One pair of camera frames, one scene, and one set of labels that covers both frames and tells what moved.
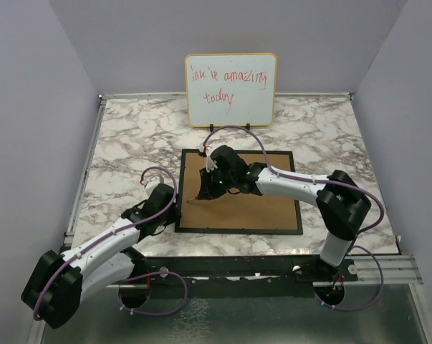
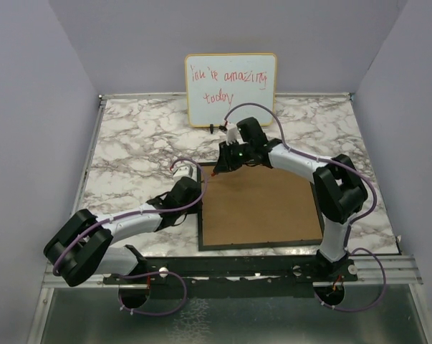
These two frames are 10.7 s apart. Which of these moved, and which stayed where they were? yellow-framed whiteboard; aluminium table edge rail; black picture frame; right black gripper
Moved: black picture frame; right black gripper
Stayed: aluminium table edge rail; yellow-framed whiteboard
